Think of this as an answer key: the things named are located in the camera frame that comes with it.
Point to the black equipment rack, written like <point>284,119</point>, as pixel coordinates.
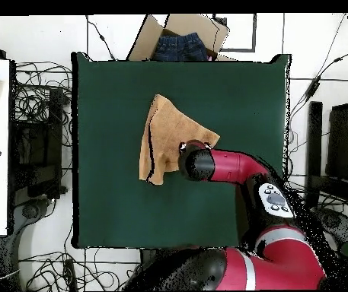
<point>36,170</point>

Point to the black flat panel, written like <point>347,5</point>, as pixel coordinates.
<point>342,143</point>

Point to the brown cardboard box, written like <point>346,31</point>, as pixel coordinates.
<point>149,39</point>

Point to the black office chair base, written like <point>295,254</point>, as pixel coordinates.
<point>335,222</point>

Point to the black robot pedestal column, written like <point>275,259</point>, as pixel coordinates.
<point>147,255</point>

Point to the grey office chair base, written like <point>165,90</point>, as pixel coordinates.
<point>30,211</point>

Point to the peach terry towel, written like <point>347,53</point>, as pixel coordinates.
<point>167,130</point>

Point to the black power strip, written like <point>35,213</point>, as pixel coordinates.
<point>70,270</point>

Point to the blue denim jeans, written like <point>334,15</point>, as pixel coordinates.
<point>179,48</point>

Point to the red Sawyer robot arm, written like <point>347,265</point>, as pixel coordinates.
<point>231,165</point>

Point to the dark green table cloth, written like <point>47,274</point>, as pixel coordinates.
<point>115,121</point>

